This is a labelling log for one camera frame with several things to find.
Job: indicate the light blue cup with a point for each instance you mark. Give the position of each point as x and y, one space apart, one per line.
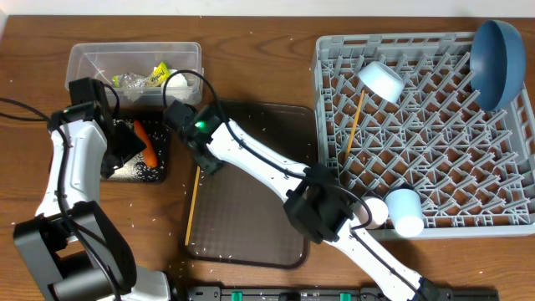
405 212

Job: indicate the clear plastic bin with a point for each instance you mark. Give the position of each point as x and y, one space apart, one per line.
109 61

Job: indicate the orange carrot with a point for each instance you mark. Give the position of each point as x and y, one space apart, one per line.
148 153

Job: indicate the pink cup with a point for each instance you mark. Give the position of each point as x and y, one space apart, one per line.
379 212

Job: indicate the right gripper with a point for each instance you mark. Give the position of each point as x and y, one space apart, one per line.
206 165

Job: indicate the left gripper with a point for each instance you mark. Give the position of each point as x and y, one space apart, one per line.
135 145

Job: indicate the pile of white rice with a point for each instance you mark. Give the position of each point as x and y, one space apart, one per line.
136 170

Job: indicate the black tray bin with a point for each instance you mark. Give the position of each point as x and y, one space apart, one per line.
130 115

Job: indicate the yellow green snack wrapper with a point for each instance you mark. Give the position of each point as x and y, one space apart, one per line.
135 84

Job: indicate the brown serving tray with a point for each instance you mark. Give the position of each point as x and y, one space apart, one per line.
239 220

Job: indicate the wooden chopstick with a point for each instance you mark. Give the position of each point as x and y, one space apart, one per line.
354 126
192 207

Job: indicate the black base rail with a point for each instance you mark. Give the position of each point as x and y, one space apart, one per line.
213 293

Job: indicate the light blue bowl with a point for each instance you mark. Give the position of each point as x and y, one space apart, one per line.
382 80

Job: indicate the grey dishwasher rack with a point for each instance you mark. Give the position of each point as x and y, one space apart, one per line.
473 170

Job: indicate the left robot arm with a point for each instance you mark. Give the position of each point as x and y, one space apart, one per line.
71 248

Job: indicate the white tissue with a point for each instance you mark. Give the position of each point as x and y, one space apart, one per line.
178 88

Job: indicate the dark blue plate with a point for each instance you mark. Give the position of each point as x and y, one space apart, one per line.
499 61

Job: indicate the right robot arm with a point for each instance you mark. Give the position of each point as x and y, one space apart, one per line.
313 202

